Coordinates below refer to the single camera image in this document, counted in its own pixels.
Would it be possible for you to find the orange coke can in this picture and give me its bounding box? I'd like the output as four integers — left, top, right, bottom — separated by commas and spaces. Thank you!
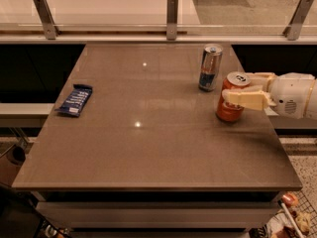
216, 71, 251, 122

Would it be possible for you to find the grey table drawer front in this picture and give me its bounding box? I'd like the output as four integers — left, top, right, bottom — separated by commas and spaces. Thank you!
37, 202, 278, 229

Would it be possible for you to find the right metal railing bracket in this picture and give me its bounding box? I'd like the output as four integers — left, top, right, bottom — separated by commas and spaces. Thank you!
282, 0, 314, 41

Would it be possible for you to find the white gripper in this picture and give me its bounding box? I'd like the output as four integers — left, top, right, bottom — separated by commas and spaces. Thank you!
222, 72, 316, 119

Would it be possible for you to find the blue rxbar blueberry wrapper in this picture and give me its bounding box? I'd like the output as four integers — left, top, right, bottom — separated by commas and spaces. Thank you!
55, 84, 93, 117

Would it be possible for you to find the wire basket with snacks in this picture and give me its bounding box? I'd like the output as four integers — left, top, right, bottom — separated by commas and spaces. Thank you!
249, 191, 317, 238

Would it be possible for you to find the dark round stool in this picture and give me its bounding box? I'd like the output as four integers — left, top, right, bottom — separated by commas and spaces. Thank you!
7, 146, 26, 166

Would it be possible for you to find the silver blue red bull can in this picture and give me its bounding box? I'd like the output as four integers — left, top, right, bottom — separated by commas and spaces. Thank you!
198, 44, 223, 92

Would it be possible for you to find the metal railing bracket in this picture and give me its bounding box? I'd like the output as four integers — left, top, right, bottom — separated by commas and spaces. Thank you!
33, 0, 59, 40
282, 0, 314, 41
166, 0, 178, 41

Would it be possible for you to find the middle metal railing bracket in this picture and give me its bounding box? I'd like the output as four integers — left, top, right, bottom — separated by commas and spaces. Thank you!
166, 0, 178, 41

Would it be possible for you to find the left metal railing bracket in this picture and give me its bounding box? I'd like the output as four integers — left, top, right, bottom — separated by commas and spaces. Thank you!
33, 0, 59, 40

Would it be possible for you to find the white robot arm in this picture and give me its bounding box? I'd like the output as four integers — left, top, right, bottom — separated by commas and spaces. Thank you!
221, 72, 317, 120

